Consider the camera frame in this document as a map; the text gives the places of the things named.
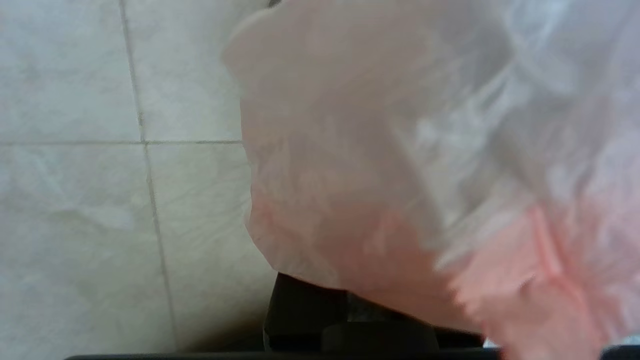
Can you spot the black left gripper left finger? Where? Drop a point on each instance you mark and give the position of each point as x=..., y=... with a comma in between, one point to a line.
x=300, y=315

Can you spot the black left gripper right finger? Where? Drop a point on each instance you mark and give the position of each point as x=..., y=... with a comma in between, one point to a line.
x=390, y=335

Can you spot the white red-printed liner bag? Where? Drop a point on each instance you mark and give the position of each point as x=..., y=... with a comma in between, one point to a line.
x=425, y=150

